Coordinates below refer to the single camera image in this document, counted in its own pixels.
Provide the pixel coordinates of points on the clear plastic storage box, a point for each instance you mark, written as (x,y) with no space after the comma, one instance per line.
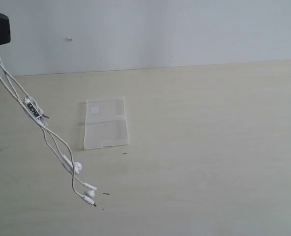
(106,123)

